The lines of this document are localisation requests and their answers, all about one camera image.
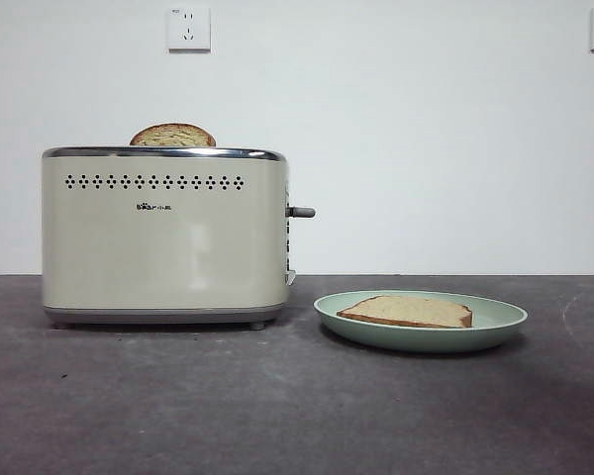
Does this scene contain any square toast bread slice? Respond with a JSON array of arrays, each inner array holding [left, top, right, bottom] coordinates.
[[336, 295, 474, 329]]

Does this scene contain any pale green round plate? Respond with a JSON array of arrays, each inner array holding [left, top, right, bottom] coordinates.
[[312, 290, 530, 354]]

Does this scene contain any cream two-slot toaster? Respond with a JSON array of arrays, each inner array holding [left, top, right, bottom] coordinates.
[[41, 145, 317, 332]]

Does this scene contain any round-topped toast bread slice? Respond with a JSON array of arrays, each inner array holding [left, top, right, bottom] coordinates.
[[129, 122, 218, 148]]

